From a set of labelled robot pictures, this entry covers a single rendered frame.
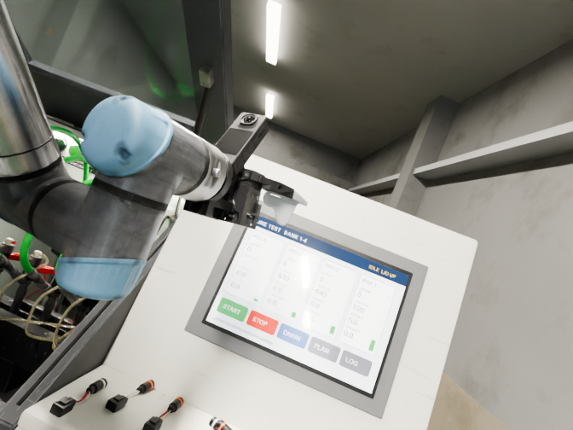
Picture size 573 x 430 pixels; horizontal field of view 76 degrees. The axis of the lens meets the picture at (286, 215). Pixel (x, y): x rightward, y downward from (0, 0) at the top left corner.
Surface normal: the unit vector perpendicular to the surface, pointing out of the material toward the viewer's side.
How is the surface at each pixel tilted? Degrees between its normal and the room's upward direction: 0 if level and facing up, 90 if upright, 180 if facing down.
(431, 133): 90
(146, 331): 76
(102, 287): 93
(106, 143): 90
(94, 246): 90
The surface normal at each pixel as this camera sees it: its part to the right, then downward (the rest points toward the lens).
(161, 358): 0.00, -0.28
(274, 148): 0.06, 0.00
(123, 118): -0.36, -0.14
